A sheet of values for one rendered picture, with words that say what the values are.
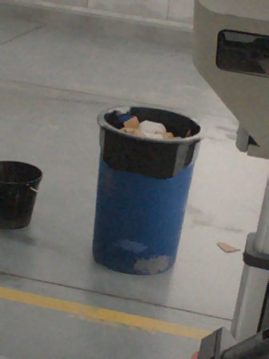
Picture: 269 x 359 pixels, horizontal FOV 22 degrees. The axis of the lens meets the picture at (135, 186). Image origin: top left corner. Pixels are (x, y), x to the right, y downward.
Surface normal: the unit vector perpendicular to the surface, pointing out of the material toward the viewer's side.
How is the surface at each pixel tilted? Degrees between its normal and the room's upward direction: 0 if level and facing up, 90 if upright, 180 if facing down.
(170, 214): 92
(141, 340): 0
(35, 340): 0
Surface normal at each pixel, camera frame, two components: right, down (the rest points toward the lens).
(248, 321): -0.23, 0.34
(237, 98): -0.25, 0.85
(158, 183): 0.22, 0.43
